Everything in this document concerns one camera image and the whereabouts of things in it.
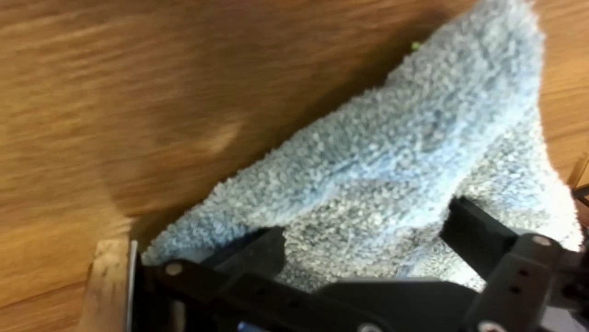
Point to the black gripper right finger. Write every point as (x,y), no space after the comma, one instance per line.
(521,283)

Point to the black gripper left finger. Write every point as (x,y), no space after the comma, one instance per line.
(245,296)

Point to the light blue towel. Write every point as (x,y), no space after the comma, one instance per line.
(397,141)

